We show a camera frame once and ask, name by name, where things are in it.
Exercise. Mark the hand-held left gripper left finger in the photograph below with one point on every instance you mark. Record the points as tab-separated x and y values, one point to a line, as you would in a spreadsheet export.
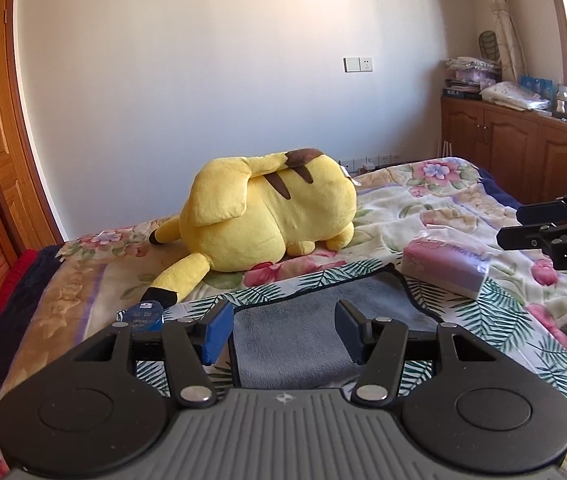
217	331

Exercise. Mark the white wall socket row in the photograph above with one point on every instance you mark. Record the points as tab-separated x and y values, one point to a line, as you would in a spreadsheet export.
368	161

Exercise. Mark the floral bed blanket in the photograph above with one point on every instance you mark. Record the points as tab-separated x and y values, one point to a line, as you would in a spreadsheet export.
63	290

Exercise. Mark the white plastic bag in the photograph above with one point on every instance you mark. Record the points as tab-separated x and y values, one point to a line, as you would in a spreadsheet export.
513	96

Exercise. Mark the stack of books and boxes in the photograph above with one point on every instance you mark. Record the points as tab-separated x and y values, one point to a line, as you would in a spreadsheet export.
471	76

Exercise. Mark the blue boxes on cabinet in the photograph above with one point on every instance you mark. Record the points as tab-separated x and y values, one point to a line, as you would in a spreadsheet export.
538	86

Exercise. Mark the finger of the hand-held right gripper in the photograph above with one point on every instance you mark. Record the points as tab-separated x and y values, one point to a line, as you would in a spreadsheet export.
543	210
523	237

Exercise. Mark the red cloth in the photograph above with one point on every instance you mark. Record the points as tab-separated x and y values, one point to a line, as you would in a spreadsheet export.
18	267

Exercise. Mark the white wall switch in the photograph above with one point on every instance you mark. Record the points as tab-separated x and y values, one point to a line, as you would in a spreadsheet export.
357	64

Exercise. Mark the pink tissue pack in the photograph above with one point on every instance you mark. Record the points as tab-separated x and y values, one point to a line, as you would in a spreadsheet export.
446	265

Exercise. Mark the grey towel with black edge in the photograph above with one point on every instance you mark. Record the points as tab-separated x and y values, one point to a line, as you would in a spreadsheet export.
293	340

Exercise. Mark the floral curtain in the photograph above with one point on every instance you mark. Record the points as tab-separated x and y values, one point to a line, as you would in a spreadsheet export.
501	15

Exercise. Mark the white leaf-printed cloth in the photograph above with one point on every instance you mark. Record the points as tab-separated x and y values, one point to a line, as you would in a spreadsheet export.
493	325

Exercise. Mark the dark blue bed sheet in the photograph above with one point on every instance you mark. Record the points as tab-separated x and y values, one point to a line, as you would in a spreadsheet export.
8	320

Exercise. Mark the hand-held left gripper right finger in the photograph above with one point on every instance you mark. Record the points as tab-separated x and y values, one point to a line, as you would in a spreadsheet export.
349	332

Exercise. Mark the wooden cabinet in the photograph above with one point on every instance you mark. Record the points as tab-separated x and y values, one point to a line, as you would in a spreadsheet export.
518	145

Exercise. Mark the yellow plush toy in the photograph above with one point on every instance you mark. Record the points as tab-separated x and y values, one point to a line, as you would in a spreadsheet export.
268	210

